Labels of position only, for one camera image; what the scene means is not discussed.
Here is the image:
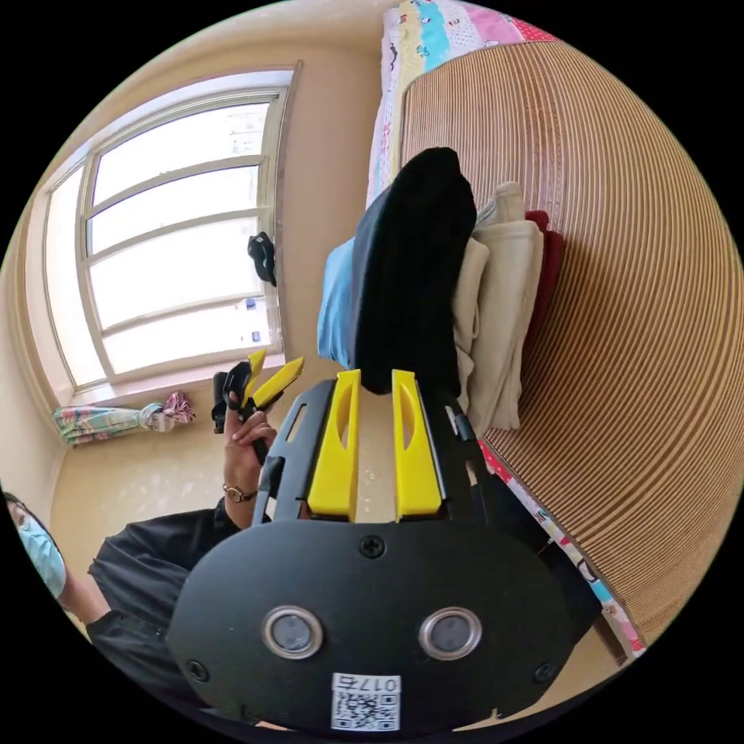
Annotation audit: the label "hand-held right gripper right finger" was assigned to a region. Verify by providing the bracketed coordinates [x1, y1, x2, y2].
[391, 369, 443, 522]

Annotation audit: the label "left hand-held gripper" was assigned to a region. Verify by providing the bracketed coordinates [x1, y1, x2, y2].
[211, 348, 305, 466]

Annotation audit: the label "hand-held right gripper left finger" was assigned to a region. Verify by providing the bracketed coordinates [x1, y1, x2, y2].
[306, 369, 362, 522]

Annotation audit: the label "black pants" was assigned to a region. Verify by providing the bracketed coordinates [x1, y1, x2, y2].
[353, 146, 480, 398]

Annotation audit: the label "person's left forearm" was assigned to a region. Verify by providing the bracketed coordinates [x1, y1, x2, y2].
[222, 482, 260, 531]

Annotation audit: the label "person's left hand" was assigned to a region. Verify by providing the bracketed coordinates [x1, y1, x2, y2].
[222, 391, 279, 496]

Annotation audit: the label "window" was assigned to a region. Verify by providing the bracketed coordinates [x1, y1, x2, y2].
[22, 60, 305, 408]

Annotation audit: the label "floral curtain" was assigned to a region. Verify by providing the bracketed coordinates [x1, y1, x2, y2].
[52, 390, 196, 450]

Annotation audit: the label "pile of clothes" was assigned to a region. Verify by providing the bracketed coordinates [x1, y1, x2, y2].
[315, 180, 567, 435]

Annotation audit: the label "bed with woven mat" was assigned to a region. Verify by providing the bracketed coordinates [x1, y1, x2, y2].
[364, 0, 740, 665]

